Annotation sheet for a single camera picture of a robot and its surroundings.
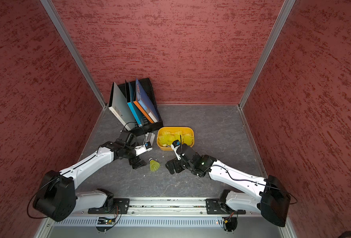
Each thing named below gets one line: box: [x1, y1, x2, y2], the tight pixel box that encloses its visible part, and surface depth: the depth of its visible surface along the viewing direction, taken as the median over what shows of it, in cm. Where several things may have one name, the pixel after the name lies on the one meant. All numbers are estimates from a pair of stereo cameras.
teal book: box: [126, 81, 145, 127], surface depth 86 cm
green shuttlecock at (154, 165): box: [148, 157, 161, 172], surface depth 89 cm
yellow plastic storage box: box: [156, 126, 195, 152], surface depth 96 cm
